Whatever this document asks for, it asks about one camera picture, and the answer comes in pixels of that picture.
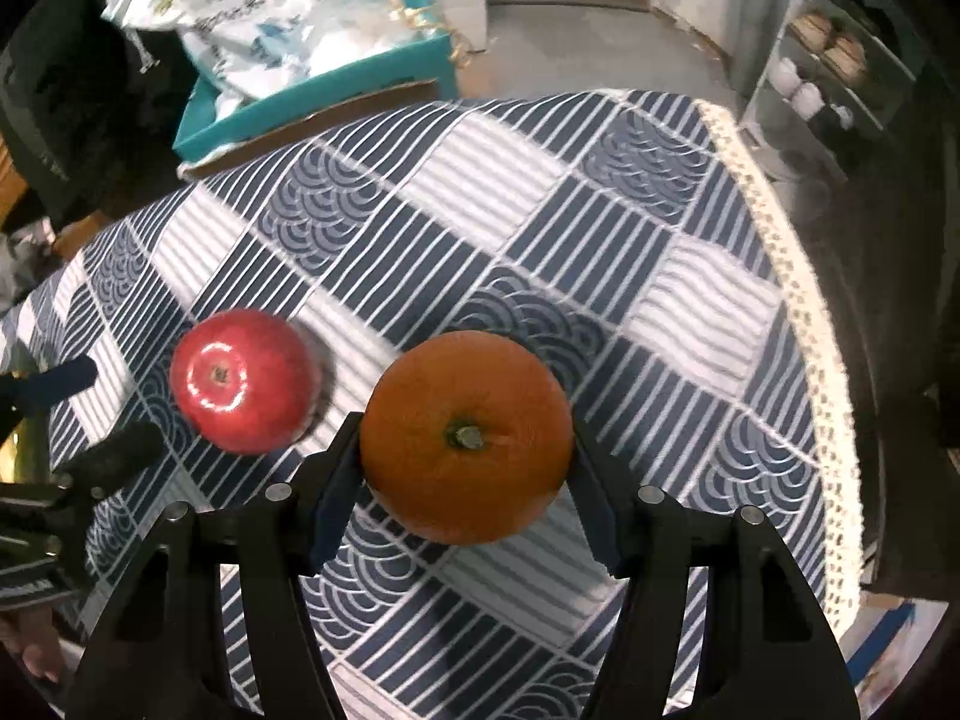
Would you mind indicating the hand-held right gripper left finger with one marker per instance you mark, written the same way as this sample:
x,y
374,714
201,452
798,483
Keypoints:
x,y
337,499

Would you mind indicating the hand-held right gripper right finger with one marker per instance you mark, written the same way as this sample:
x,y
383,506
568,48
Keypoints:
x,y
600,510

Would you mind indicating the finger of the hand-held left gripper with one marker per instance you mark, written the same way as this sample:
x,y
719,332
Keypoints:
x,y
60,382
120,454

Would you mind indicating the red apple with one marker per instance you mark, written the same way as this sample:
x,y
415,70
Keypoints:
x,y
240,382

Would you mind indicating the orange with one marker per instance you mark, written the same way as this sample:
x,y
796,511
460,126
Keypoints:
x,y
465,435

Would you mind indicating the person's left hand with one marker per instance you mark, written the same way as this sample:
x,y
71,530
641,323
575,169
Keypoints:
x,y
41,664

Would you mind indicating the navy white patterned tablecloth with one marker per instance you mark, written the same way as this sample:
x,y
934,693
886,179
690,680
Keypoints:
x,y
525,240

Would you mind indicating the blue white carton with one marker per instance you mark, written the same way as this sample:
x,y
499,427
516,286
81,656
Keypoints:
x,y
892,652

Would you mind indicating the teal cardboard box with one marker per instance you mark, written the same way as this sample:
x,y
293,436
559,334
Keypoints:
x,y
315,105

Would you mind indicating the white printed plastic bag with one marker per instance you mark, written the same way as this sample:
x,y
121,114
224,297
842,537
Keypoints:
x,y
225,22

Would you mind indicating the clear plastic bag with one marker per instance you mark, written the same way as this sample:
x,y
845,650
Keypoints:
x,y
360,34

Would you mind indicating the metal shelf rack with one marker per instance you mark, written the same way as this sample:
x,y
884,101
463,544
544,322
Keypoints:
x,y
862,105

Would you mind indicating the brown bowl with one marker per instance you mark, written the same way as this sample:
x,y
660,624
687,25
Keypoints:
x,y
846,58
811,30

